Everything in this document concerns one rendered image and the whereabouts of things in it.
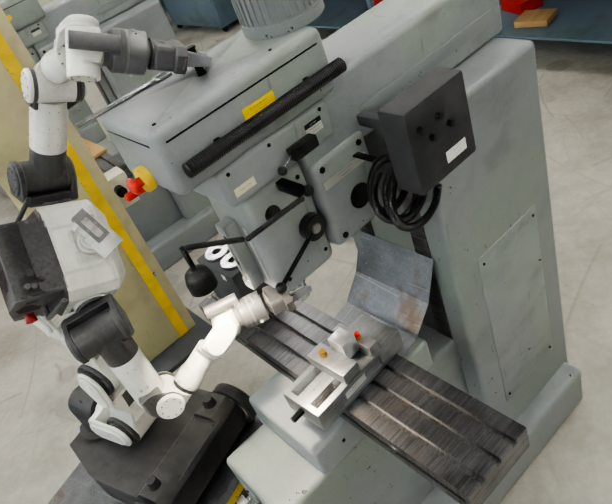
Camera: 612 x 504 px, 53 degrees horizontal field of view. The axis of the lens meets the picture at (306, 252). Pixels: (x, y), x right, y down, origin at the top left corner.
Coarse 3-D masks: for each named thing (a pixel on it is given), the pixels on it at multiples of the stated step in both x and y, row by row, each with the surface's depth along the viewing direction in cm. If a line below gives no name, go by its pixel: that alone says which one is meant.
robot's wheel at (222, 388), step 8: (224, 384) 245; (216, 392) 244; (224, 392) 241; (232, 392) 241; (240, 392) 242; (232, 400) 241; (240, 400) 240; (248, 400) 242; (240, 408) 246; (248, 408) 241; (248, 416) 245
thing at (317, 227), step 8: (304, 216) 153; (312, 216) 152; (320, 216) 154; (304, 224) 152; (312, 224) 153; (320, 224) 154; (304, 232) 152; (312, 232) 153; (320, 232) 155; (312, 240) 155; (304, 248) 153; (296, 256) 153; (296, 264) 153; (288, 272) 153; (280, 288) 151
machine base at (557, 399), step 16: (560, 368) 248; (576, 368) 246; (560, 384) 242; (576, 384) 246; (544, 400) 239; (560, 400) 241; (576, 400) 251; (528, 416) 236; (544, 416) 236; (560, 416) 246; (528, 432) 232; (544, 432) 240; (528, 448) 235; (528, 464) 240; (512, 480) 234; (432, 496) 224; (448, 496) 222; (496, 496) 230
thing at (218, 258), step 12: (216, 252) 219; (228, 252) 217; (216, 264) 214; (228, 264) 209; (216, 276) 215; (228, 276) 206; (240, 276) 207; (216, 288) 225; (228, 288) 214; (240, 288) 209
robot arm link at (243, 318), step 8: (232, 296) 169; (216, 304) 169; (224, 304) 169; (232, 304) 169; (240, 304) 169; (208, 312) 168; (216, 312) 169; (224, 312) 170; (232, 312) 170; (240, 312) 168; (248, 312) 168; (216, 320) 168; (240, 320) 169; (248, 320) 169; (240, 328) 171; (248, 328) 171
